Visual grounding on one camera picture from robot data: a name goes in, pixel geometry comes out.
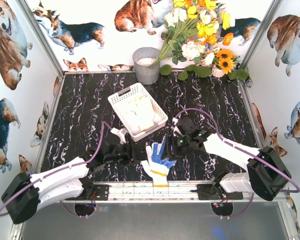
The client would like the artificial flower bouquet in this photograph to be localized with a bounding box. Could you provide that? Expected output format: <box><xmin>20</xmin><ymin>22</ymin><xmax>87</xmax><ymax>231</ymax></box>
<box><xmin>154</xmin><ymin>0</ymin><xmax>236</xmax><ymax>66</ymax></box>

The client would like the blue dotted work glove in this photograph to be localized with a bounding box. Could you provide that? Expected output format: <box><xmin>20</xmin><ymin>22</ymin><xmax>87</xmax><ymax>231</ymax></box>
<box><xmin>148</xmin><ymin>136</ymin><xmax>177</xmax><ymax>176</ymax></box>

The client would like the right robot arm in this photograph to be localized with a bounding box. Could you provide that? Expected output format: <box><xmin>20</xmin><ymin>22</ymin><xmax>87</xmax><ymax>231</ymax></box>
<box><xmin>164</xmin><ymin>117</ymin><xmax>291</xmax><ymax>201</ymax></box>

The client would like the aluminium front rail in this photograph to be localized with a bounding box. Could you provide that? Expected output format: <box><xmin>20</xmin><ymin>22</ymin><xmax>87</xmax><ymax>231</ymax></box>
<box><xmin>18</xmin><ymin>180</ymin><xmax>290</xmax><ymax>204</ymax></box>

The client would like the small sunflower pot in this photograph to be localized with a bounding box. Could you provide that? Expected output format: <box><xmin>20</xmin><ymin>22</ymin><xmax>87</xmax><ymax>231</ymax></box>
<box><xmin>211</xmin><ymin>48</ymin><xmax>241</xmax><ymax>78</ymax></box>

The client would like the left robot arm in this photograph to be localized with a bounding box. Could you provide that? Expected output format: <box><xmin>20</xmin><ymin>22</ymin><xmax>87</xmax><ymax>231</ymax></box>
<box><xmin>1</xmin><ymin>129</ymin><xmax>146</xmax><ymax>224</ymax></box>

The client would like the purple cable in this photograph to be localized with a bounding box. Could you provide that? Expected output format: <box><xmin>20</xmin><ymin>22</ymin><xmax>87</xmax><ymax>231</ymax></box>
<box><xmin>0</xmin><ymin>121</ymin><xmax>113</xmax><ymax>220</ymax></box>
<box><xmin>174</xmin><ymin>107</ymin><xmax>300</xmax><ymax>221</ymax></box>

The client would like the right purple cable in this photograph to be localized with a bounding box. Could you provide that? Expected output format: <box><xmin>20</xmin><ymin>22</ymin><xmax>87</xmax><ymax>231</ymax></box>
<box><xmin>174</xmin><ymin>107</ymin><xmax>300</xmax><ymax>221</ymax></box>

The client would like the white plastic storage basket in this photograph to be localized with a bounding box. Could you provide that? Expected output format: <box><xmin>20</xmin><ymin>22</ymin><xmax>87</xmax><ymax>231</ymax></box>
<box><xmin>108</xmin><ymin>83</ymin><xmax>168</xmax><ymax>142</ymax></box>

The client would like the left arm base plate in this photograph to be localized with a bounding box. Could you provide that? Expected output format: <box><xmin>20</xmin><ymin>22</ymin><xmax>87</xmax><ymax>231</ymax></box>
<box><xmin>65</xmin><ymin>184</ymin><xmax>110</xmax><ymax>201</ymax></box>

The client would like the cream knit glove pair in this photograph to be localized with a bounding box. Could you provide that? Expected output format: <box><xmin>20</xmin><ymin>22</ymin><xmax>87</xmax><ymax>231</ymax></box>
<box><xmin>126</xmin><ymin>96</ymin><xmax>155</xmax><ymax>131</ymax></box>

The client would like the grey metal bucket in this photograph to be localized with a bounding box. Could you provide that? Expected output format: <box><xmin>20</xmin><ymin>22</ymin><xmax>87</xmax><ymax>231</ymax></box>
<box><xmin>132</xmin><ymin>47</ymin><xmax>160</xmax><ymax>85</ymax></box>

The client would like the white glove blue finger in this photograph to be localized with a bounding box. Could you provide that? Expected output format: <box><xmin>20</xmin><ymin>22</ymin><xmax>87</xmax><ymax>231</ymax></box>
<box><xmin>141</xmin><ymin>145</ymin><xmax>168</xmax><ymax>188</ymax></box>

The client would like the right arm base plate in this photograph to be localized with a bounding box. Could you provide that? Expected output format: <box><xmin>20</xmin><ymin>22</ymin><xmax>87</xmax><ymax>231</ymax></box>
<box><xmin>190</xmin><ymin>184</ymin><xmax>244</xmax><ymax>200</ymax></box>

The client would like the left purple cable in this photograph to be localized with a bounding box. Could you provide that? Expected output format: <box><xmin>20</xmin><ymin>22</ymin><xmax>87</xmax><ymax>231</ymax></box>
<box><xmin>0</xmin><ymin>121</ymin><xmax>113</xmax><ymax>220</ymax></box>

